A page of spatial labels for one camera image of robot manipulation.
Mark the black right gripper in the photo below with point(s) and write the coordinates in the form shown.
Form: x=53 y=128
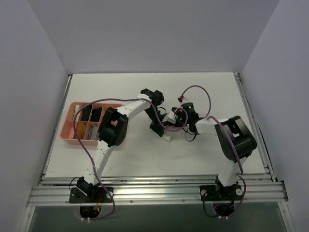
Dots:
x=174 y=112

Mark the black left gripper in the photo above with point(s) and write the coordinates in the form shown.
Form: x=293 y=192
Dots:
x=157 y=127

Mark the white underwear with pink trim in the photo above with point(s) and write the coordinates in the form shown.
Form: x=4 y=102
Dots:
x=167 y=135

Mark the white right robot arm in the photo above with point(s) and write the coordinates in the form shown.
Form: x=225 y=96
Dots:
x=236 y=140

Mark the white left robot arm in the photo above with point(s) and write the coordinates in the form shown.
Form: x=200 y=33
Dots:
x=112 y=132

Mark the grey rolled cloth in tray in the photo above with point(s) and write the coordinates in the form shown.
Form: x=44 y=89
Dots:
x=93 y=133

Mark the black rolled cloth in tray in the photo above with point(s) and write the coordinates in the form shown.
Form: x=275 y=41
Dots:
x=86 y=113

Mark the orange rolled cloth in tray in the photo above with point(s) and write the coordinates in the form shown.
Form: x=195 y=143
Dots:
x=81 y=130

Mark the pink plastic organizer tray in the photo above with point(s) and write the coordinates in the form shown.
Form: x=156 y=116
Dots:
x=67 y=132

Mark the white rolled cloth in tray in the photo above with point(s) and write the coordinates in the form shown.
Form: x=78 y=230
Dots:
x=76 y=111

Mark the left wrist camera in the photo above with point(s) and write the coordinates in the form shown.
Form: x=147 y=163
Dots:
x=171 y=117

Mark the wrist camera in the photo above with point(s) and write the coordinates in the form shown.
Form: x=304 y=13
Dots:
x=171 y=117
x=182 y=100

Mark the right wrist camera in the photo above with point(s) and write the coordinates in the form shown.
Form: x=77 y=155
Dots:
x=182 y=100

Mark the aluminium frame rail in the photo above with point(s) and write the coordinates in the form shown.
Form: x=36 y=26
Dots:
x=256 y=191

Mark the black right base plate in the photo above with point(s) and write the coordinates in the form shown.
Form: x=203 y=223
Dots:
x=210 y=193

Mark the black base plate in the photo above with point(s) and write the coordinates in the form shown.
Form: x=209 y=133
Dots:
x=210 y=193
x=99 y=195

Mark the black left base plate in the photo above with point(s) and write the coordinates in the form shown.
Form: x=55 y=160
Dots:
x=99 y=195

